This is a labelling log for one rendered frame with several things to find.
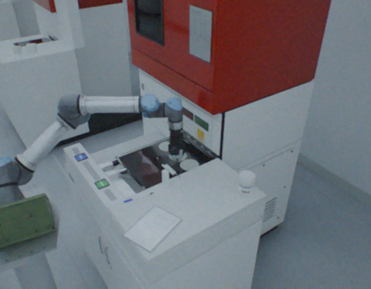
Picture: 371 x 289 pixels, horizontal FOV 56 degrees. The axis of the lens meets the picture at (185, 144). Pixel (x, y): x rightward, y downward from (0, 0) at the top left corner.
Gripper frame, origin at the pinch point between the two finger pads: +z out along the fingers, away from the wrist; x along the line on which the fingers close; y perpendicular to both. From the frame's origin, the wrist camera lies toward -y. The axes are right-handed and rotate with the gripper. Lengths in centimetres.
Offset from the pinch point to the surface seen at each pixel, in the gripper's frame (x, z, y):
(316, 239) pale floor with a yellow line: -98, 95, 28
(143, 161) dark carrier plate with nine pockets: 18.6, 0.6, 1.5
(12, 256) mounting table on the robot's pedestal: 68, 7, -56
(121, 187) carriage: 27.3, 2.4, -18.0
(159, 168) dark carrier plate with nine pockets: 9.6, 1.0, -5.2
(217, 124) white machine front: -20.8, -23.2, -1.7
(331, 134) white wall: -125, 51, 104
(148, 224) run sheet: 10, -6, -51
